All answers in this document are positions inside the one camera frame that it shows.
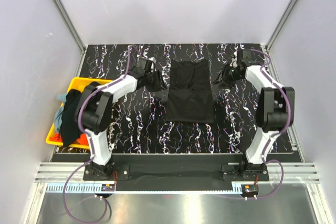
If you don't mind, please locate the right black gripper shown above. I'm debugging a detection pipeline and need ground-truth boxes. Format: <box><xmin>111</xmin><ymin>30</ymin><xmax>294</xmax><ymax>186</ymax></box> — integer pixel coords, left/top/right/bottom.
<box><xmin>212</xmin><ymin>63</ymin><xmax>243</xmax><ymax>90</ymax></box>

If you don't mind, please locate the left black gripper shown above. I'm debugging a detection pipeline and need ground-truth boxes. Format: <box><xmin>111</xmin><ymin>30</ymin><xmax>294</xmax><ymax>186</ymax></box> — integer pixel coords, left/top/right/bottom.
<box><xmin>144</xmin><ymin>69</ymin><xmax>166</xmax><ymax>93</ymax></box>

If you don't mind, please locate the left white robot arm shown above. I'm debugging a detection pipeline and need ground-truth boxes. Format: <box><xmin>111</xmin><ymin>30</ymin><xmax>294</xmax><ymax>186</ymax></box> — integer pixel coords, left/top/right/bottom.
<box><xmin>75</xmin><ymin>57</ymin><xmax>166</xmax><ymax>180</ymax></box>

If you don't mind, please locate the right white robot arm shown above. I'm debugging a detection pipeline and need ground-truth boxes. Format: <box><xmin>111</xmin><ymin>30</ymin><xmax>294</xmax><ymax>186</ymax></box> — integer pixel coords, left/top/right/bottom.
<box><xmin>212</xmin><ymin>49</ymin><xmax>295</xmax><ymax>180</ymax></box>

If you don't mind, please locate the yellow plastic bin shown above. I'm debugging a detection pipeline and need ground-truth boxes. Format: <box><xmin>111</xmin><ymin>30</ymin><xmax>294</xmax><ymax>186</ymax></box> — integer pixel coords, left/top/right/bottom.
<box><xmin>45</xmin><ymin>77</ymin><xmax>111</xmax><ymax>150</ymax></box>

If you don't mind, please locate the grey-blue t-shirt in bin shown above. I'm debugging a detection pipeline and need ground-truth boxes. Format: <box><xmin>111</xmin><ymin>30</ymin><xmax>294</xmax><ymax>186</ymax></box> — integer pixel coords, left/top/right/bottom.
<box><xmin>54</xmin><ymin>93</ymin><xmax>68</xmax><ymax>134</ymax></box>

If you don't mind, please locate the orange t-shirt in bin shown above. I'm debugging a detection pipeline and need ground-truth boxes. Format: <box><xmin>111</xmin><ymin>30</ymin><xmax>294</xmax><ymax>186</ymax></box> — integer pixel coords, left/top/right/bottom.
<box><xmin>49</xmin><ymin>133</ymin><xmax>89</xmax><ymax>146</ymax></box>

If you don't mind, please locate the black t-shirt with blue print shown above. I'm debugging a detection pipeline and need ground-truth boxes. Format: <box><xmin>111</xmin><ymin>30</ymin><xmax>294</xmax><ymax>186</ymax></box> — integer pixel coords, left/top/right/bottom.
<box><xmin>60</xmin><ymin>89</ymin><xmax>83</xmax><ymax>147</ymax></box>

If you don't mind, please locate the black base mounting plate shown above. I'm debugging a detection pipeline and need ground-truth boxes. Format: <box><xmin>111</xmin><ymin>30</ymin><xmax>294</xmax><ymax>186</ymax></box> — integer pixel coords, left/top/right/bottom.
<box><xmin>83</xmin><ymin>154</ymin><xmax>269</xmax><ymax>192</ymax></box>

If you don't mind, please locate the right small connector box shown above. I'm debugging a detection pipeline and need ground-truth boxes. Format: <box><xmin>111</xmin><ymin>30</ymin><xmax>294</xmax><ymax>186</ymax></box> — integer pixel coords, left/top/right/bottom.
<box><xmin>242</xmin><ymin>184</ymin><xmax>259</xmax><ymax>194</ymax></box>

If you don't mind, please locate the small connector box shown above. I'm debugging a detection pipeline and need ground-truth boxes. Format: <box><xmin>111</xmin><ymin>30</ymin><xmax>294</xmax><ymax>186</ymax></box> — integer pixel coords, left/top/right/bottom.
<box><xmin>101</xmin><ymin>184</ymin><xmax>116</xmax><ymax>192</ymax></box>
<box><xmin>242</xmin><ymin>184</ymin><xmax>259</xmax><ymax>194</ymax></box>

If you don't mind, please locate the left small connector box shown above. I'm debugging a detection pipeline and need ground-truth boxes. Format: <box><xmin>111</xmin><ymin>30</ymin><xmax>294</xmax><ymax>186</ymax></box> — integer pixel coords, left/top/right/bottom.
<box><xmin>101</xmin><ymin>184</ymin><xmax>116</xmax><ymax>192</ymax></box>

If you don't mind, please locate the right aluminium frame post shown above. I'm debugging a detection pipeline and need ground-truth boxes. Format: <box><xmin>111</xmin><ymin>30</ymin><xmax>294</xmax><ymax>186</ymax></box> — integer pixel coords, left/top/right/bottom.
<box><xmin>265</xmin><ymin>0</ymin><xmax>299</xmax><ymax>51</ymax></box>

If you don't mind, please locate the aluminium frame post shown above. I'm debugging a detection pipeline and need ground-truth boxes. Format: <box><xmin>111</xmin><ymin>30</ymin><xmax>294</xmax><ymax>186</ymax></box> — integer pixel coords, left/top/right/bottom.
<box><xmin>265</xmin><ymin>0</ymin><xmax>299</xmax><ymax>51</ymax></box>
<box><xmin>52</xmin><ymin>0</ymin><xmax>86</xmax><ymax>53</ymax></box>

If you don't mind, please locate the left aluminium frame post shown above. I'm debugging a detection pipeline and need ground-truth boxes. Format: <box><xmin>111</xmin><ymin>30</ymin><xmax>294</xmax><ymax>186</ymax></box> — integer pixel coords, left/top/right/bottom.
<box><xmin>52</xmin><ymin>0</ymin><xmax>86</xmax><ymax>53</ymax></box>

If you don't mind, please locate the aluminium front rail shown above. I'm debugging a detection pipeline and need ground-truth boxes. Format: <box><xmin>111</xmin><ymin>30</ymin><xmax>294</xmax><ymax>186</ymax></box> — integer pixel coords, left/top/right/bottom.
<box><xmin>35</xmin><ymin>162</ymin><xmax>320</xmax><ymax>184</ymax></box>

